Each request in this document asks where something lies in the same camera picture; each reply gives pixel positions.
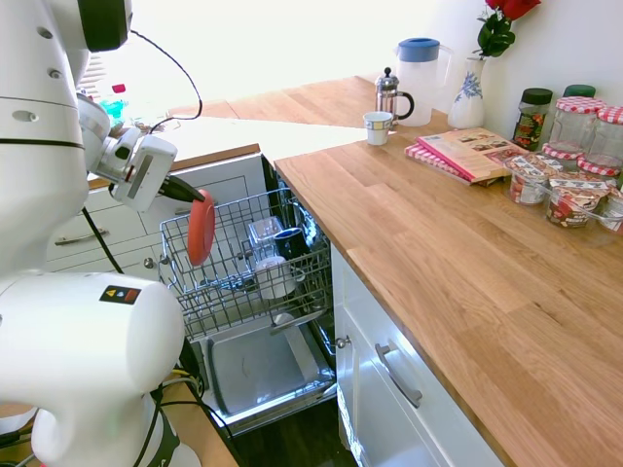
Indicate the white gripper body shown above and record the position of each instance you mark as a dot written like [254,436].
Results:
[143,175]

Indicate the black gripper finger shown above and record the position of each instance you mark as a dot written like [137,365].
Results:
[175,196]
[187,189]

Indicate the orange round plate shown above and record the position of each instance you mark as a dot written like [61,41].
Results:
[202,233]

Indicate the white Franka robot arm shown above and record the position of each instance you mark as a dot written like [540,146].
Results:
[73,316]

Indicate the stainless dishwasher door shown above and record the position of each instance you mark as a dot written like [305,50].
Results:
[258,370]

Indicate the white drawer cabinet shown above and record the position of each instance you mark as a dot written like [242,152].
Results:
[219,180]

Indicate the silver cabinet knob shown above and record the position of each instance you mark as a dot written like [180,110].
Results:
[342,342]
[149,263]

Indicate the clear glass container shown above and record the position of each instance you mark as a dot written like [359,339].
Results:
[265,236]

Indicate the dark blue mug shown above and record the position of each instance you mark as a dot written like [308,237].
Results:
[292,243]

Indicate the white cup in rack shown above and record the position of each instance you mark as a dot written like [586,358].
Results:
[275,279]

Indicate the white patterned cup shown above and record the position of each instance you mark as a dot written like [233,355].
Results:
[378,129]

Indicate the glass French press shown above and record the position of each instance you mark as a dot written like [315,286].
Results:
[389,97]

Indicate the red checked book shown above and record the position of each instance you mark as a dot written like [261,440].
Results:
[428,158]

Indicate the plastic pitcher with blue lid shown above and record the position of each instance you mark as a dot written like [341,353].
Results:
[421,82]

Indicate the pink cookbook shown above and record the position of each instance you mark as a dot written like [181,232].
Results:
[474,151]

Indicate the white vase with blue print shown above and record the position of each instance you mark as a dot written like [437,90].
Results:
[468,97]

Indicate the white kitchen cabinet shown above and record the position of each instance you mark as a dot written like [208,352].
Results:
[389,413]

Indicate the clear plastic snack cup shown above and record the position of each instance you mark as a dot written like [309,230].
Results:
[614,206]
[574,204]
[528,182]

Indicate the red roses with leaves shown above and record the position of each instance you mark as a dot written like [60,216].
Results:
[496,34]

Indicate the coffee jar with black lid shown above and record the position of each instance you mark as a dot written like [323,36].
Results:
[531,119]

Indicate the small jar red checked lid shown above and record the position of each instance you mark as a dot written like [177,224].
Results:
[560,152]
[599,166]

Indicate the glass jar red checked lid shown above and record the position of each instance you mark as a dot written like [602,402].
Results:
[574,124]
[608,138]

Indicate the jar with green lid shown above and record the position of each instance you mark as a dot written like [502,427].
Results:
[579,90]

